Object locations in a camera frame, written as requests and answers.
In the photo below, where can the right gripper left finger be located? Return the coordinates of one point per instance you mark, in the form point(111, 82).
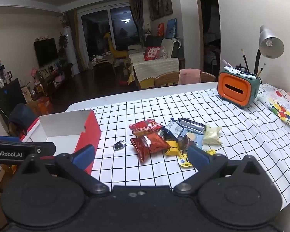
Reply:
point(73, 167)

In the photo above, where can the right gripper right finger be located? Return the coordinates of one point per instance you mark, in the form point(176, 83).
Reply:
point(209, 167)

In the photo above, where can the light blue biscuit packet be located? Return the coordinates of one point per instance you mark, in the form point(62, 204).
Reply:
point(197, 138)

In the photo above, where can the pale yellow snack bag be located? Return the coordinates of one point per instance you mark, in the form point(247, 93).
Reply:
point(211, 135)

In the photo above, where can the yellow candy wrapper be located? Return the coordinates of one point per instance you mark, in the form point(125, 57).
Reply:
point(174, 149)

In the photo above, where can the foil chocolate ball cup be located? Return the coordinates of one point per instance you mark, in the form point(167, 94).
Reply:
point(119, 145)

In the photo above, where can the silver black snack bar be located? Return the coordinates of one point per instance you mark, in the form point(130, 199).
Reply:
point(192, 126)

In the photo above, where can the white blue text packet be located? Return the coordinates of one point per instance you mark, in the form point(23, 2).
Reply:
point(175, 129)

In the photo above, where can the copper Oreo snack bag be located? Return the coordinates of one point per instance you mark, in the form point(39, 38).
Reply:
point(149, 144)

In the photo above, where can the red patterned snack packet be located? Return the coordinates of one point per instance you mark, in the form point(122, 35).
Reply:
point(144, 127)

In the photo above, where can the red white cardboard box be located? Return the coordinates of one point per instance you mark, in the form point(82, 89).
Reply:
point(69, 131)

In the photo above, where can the dark jeans on chair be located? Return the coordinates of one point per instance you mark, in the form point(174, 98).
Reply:
point(20, 120)

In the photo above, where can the white grid tablecloth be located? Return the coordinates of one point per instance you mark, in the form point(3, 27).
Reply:
point(235, 132)

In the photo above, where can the orange green tissue box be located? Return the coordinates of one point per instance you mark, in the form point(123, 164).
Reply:
point(237, 87)

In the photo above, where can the pink towel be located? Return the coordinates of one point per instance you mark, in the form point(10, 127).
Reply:
point(189, 76)

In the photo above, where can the wooden chair with towel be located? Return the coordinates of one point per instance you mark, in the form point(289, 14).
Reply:
point(172, 78)

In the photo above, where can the colourful dotted cloth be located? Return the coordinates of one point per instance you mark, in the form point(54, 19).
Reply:
point(276, 100)

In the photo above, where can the white floor air conditioner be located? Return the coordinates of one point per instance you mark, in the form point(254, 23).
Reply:
point(70, 51)

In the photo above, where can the sofa with cream cover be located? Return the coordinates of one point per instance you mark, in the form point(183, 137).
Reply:
point(143, 73)

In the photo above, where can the red cushion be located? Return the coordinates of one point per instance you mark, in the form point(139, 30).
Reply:
point(154, 53)

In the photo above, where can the grey desk lamp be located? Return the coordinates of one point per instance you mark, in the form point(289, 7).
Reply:
point(270, 46)

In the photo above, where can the wall television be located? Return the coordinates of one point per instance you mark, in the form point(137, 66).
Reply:
point(46, 51)

